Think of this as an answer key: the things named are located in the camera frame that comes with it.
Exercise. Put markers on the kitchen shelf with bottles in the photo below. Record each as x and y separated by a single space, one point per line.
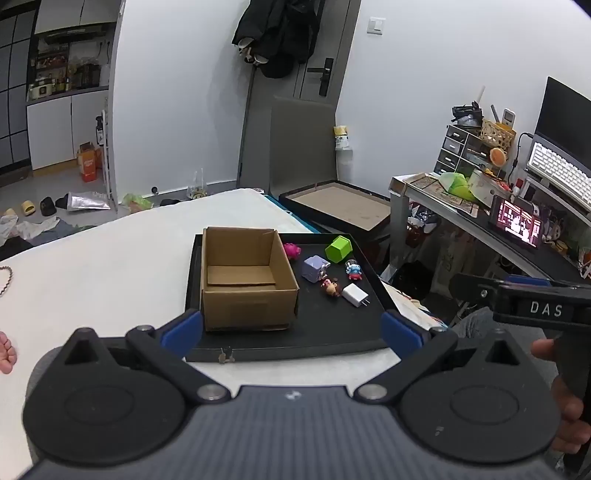
64 69

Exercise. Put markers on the grey upholstered panel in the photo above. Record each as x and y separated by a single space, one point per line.
300 147

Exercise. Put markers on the white keyboard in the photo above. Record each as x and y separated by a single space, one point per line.
558 170

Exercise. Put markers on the grey drawer organizer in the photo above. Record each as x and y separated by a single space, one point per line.
455 150

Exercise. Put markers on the black slipper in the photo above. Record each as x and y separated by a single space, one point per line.
47 206

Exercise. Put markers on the orange cardboard box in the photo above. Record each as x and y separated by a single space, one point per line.
88 164

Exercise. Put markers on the black jacket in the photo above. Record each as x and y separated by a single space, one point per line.
277 32

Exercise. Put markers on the silver foil bag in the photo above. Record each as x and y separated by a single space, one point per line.
87 201

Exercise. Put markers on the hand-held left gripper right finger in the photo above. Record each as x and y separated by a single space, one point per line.
399 332

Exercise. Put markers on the person's right hand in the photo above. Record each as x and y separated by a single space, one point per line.
570 415

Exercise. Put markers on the tablet with lit screen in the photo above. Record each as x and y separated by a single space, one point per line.
517 222

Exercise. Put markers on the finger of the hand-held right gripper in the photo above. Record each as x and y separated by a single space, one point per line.
471 286
526 279

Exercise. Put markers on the green hexagonal box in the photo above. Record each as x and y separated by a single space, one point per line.
339 249

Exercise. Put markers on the brown cardboard box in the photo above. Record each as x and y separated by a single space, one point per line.
249 304

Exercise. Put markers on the white cabinet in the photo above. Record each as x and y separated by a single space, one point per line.
51 129

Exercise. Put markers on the person's foot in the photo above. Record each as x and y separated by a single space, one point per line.
7 353

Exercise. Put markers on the blue and red figurine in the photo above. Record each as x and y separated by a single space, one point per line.
354 271

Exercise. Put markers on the grey door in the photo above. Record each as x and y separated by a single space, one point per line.
323 27

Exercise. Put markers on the purple cube toy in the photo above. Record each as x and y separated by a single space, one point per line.
315 268

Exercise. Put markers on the grey desk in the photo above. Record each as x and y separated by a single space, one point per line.
466 221

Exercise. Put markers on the brown monkey figurine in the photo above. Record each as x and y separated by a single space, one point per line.
331 287

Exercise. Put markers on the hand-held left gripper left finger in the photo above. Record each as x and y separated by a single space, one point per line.
182 330

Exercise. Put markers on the yellow wicker basket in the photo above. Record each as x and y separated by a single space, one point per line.
497 134

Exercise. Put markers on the pink toy figure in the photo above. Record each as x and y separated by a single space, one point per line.
292 252

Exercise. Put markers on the white light switch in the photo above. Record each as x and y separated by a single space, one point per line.
376 25

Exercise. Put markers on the clear glass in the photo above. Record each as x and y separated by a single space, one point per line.
197 188

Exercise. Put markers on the white bag with yellow top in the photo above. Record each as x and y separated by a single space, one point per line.
343 137

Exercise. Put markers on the green crumpled bag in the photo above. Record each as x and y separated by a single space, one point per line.
136 201

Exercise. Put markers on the black bag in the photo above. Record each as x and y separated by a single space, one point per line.
411 279

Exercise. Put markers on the yellow slipper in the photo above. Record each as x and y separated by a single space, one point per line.
27 207
9 213

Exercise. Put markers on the green plastic bag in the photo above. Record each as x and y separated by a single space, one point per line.
457 184

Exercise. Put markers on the black frame with cardboard back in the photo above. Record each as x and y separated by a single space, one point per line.
341 212

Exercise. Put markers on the white charger plug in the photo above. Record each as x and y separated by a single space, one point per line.
353 294

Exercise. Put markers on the black tray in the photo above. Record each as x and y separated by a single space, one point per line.
332 323

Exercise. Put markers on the black door lock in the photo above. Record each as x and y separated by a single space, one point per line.
325 76

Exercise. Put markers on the black monitor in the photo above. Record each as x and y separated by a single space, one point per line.
565 110

